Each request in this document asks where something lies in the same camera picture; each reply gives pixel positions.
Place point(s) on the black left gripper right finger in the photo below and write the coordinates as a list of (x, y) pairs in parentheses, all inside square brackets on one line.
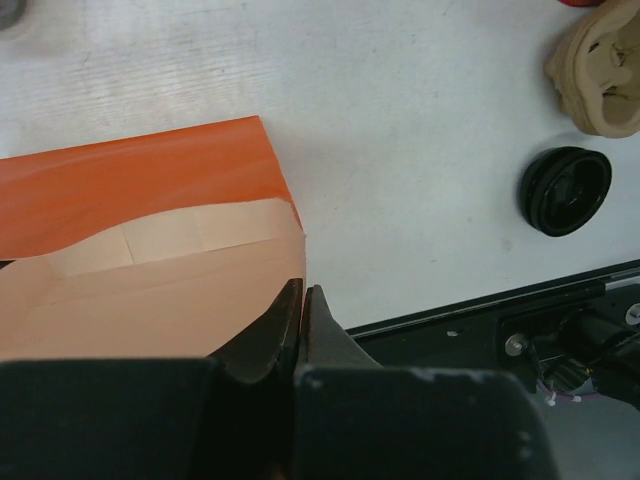
[(323, 343)]

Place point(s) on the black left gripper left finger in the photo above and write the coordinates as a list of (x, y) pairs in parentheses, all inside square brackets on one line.
[(270, 343)]

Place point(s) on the orange paper bag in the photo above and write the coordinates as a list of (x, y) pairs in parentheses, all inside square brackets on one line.
[(162, 245)]

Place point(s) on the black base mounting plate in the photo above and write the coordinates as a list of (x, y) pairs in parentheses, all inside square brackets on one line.
[(507, 331)]

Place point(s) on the black cup lid on table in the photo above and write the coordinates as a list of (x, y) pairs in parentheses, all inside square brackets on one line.
[(563, 188)]

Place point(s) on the brown cardboard cup carrier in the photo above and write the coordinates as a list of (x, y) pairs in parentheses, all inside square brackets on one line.
[(595, 70)]

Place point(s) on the red straw holder cup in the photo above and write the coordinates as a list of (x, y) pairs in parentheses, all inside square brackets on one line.
[(581, 3)]

